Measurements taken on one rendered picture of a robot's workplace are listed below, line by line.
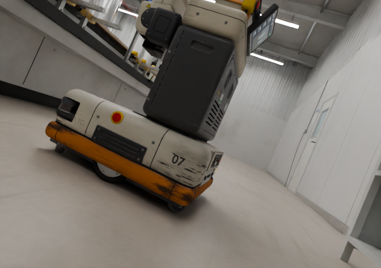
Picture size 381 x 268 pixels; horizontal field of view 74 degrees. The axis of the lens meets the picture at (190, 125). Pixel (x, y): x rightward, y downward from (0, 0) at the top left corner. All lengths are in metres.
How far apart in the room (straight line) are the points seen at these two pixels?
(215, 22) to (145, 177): 0.64
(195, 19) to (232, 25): 0.15
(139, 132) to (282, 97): 11.39
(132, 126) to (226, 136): 10.92
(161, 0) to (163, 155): 0.77
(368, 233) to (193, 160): 1.15
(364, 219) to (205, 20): 1.30
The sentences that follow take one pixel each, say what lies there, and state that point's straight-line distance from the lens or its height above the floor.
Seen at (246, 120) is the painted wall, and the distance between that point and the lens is 11.88.
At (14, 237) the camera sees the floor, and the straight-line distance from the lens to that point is 0.60.
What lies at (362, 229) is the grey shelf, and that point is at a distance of 1.75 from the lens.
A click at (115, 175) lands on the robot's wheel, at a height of 0.04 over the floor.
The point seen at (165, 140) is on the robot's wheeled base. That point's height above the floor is 0.24.
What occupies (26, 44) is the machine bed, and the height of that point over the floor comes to 0.41.
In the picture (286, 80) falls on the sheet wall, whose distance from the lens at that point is 12.38.
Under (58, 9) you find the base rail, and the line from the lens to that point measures 2.05.
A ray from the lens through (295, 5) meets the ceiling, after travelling 8.75.
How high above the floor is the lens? 0.30
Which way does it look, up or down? 1 degrees up
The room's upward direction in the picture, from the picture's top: 24 degrees clockwise
